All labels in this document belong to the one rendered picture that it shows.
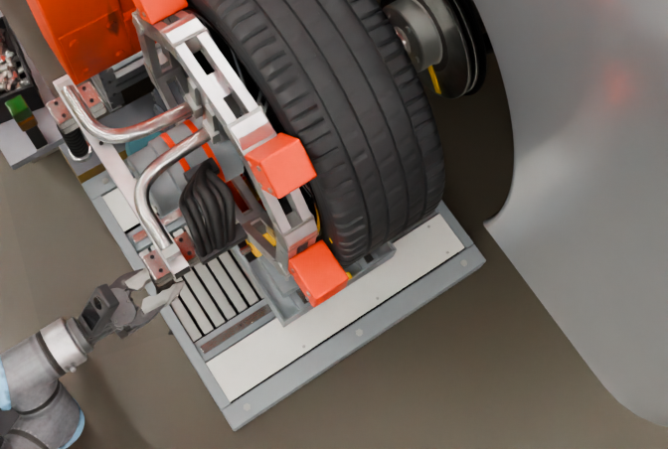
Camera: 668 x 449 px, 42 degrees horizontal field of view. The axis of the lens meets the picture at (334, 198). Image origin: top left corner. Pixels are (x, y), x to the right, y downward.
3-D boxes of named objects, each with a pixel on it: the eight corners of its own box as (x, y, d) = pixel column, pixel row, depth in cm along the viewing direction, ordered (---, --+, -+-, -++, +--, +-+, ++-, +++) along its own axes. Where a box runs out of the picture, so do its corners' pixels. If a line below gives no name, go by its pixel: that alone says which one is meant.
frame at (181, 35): (309, 282, 188) (326, 199, 137) (283, 298, 187) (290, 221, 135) (179, 87, 201) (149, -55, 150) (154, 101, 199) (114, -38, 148)
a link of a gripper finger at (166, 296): (186, 286, 166) (140, 306, 164) (183, 278, 160) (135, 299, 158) (192, 300, 165) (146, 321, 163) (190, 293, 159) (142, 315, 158)
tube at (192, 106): (205, 115, 156) (200, 88, 146) (108, 170, 151) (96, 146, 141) (154, 41, 160) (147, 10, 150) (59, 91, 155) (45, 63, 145)
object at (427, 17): (484, 118, 182) (474, -8, 158) (454, 137, 180) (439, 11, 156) (395, 48, 202) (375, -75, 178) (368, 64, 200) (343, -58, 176)
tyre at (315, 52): (470, 93, 133) (244, -160, 158) (342, 171, 128) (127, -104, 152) (432, 259, 192) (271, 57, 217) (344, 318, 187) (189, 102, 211)
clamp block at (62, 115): (107, 112, 163) (102, 99, 158) (64, 136, 161) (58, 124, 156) (94, 91, 164) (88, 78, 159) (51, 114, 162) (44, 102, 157)
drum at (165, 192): (259, 174, 174) (258, 147, 161) (165, 229, 169) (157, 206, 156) (222, 119, 177) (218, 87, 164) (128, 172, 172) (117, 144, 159)
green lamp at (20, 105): (34, 115, 192) (29, 107, 188) (17, 123, 191) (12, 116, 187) (25, 100, 193) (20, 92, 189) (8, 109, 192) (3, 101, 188)
